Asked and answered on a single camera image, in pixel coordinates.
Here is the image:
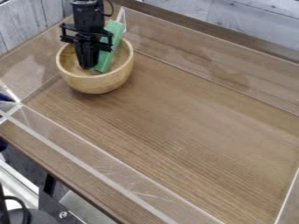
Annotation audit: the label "black table leg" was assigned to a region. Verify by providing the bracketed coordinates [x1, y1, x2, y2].
[43, 174, 57, 197]

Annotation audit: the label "black cable loop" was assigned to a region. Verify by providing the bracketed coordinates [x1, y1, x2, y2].
[0, 183, 34, 224]

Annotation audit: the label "green rectangular block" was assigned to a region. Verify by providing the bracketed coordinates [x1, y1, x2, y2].
[95, 20, 126, 73]

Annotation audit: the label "light wooden bowl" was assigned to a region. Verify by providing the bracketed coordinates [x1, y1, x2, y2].
[55, 38, 135, 95]

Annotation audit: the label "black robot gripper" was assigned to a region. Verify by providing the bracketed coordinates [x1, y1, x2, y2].
[61, 0, 115, 69]

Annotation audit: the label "clear acrylic tray walls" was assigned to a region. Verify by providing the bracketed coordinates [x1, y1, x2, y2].
[0, 6, 299, 224]

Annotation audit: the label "blue object at left edge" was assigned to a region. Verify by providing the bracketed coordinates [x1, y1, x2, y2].
[0, 93, 15, 102]

